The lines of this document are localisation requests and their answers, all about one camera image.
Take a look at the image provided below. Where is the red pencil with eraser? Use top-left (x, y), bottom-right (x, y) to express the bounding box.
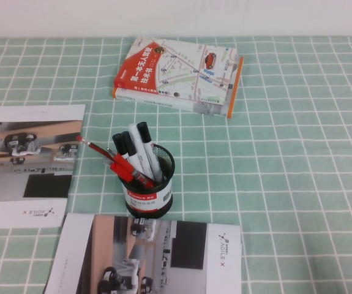
top-left (76, 135), bottom-right (124, 163)

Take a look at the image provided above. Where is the black mesh pen holder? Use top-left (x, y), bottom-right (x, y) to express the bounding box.
top-left (116, 143), bottom-right (176, 220)

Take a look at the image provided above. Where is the white marker black cap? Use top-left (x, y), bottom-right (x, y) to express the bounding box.
top-left (111, 133), bottom-right (125, 154)
top-left (136, 121), bottom-right (165, 184)
top-left (120, 131), bottom-right (140, 166)

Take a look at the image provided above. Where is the white marker grey end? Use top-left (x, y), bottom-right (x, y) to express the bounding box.
top-left (127, 123), bottom-right (157, 184)

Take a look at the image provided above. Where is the orange spine book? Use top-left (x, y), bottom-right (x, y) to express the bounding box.
top-left (111, 56), bottom-right (244, 119)

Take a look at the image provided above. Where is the AgileX printed brochure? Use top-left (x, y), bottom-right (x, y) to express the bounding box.
top-left (0, 104), bottom-right (86, 230)
top-left (43, 213), bottom-right (243, 294)

